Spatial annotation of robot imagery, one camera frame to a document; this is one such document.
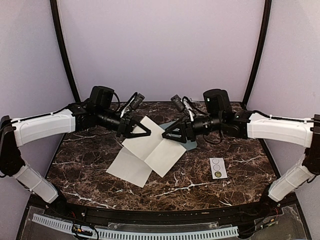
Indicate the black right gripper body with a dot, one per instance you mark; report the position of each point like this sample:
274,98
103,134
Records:
191,133

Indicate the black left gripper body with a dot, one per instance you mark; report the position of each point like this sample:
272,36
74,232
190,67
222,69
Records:
123,128

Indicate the light blue paper envelope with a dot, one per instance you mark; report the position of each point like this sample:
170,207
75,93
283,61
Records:
189,145

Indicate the white letter sheet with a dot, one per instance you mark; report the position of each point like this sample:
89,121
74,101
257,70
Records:
158,153

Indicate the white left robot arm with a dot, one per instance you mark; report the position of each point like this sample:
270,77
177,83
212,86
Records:
79,116

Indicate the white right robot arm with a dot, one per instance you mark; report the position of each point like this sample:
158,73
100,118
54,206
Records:
245,124

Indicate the white sticker seal sheet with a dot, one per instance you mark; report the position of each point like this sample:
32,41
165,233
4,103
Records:
218,168

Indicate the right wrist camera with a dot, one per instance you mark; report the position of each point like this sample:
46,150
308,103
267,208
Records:
183,107

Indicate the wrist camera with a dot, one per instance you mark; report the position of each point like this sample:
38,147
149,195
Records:
132,104
183,107

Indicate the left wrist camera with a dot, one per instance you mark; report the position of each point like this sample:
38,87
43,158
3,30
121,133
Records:
132,104

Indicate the black front rail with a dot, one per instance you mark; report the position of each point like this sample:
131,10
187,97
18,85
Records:
223,215

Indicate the white slotted cable duct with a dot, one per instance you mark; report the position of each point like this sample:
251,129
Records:
121,231

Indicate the black left corner post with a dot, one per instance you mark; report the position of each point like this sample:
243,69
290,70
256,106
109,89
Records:
63,49

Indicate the black corner post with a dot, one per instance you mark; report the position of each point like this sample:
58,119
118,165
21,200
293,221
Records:
258,53
63,49

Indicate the black right corner post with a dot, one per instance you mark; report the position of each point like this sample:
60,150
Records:
258,53

